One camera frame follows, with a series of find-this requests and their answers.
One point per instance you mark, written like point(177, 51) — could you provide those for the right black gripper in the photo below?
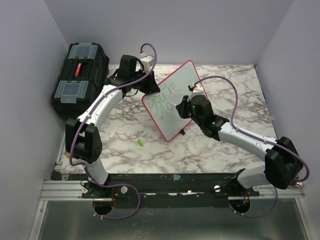
point(182, 107)

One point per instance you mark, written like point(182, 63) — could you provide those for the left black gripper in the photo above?
point(152, 86)

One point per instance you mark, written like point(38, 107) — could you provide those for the pink-framed whiteboard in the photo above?
point(172, 89)

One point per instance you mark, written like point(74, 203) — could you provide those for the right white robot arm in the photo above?
point(280, 157)

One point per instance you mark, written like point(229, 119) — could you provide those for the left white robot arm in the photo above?
point(82, 137)

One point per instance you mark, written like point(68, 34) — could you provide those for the black plastic toolbox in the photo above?
point(81, 79)

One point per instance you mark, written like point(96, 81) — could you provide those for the blue tape piece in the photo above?
point(176, 177)

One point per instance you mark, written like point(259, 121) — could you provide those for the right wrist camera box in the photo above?
point(195, 90)

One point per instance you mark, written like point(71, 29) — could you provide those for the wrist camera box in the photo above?
point(195, 90)
point(148, 62)

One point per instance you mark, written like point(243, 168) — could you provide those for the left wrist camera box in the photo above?
point(148, 62)

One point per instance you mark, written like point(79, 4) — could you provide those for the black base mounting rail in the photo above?
point(157, 191)

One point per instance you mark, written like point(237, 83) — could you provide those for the right cable metal connector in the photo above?
point(297, 183)

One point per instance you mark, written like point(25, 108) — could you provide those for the aluminium extrusion frame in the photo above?
point(136, 152)

